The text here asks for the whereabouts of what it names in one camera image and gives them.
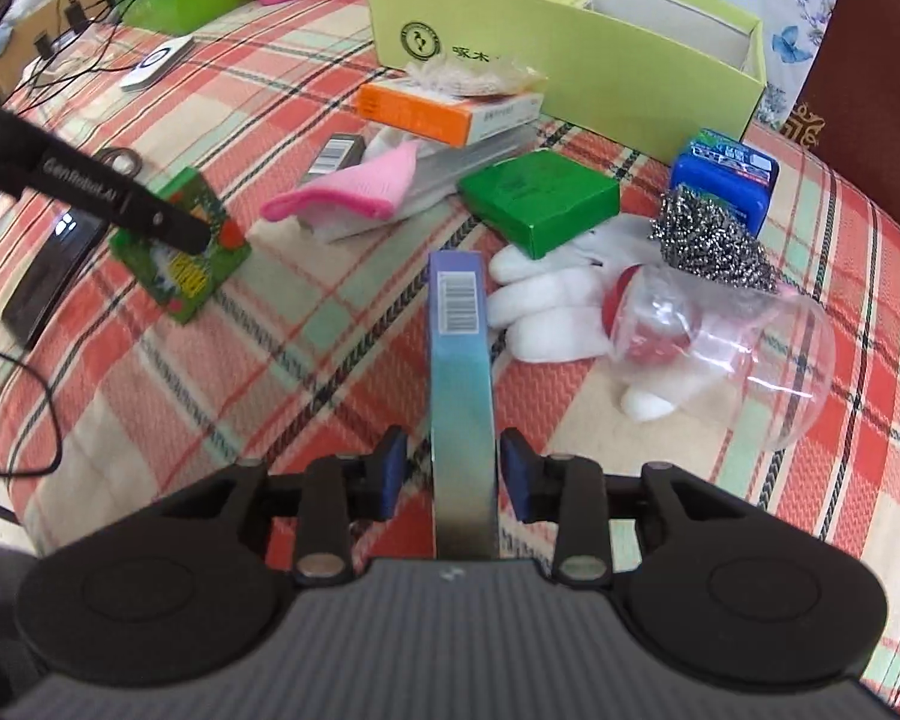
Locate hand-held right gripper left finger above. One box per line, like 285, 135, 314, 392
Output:
150, 426, 407, 587

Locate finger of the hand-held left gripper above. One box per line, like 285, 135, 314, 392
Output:
0, 94, 211, 254

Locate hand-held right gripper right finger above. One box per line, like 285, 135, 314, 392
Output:
499, 427, 755, 587

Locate blue gradient box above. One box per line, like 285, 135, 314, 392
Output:
429, 250, 497, 562

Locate green printed card packet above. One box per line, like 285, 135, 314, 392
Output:
111, 167, 253, 326

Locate white glove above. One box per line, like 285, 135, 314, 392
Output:
486, 213, 692, 422

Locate black barcode box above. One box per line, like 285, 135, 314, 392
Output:
313, 133, 366, 182

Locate pink glove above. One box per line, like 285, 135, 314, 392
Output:
262, 142, 421, 224

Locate small green box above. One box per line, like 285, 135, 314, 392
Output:
457, 149, 621, 260

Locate orange white medicine box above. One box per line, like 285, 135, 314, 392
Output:
355, 79, 547, 148

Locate lime green storage box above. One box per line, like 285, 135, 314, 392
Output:
364, 0, 767, 145

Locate black phone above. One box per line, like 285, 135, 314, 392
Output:
0, 206, 108, 350

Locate white remote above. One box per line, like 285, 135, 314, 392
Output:
119, 35, 197, 92

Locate plaid blanket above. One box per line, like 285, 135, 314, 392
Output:
0, 0, 900, 717

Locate clear plastic cup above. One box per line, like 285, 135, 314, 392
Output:
604, 262, 835, 452

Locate steel wool scrubber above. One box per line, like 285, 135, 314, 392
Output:
648, 186, 782, 295

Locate clear flat box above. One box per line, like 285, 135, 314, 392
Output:
298, 118, 537, 244

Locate blue package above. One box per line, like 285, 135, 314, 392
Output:
670, 127, 782, 238

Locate crumpled plastic packet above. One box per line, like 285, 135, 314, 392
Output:
403, 58, 550, 100

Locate brown wooden headboard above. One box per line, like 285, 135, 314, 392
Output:
793, 0, 900, 250

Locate metal key ring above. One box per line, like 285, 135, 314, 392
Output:
92, 149, 144, 178

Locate tangled black charger cables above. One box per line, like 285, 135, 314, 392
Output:
11, 0, 250, 95

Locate black cable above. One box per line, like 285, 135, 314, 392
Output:
0, 340, 66, 478

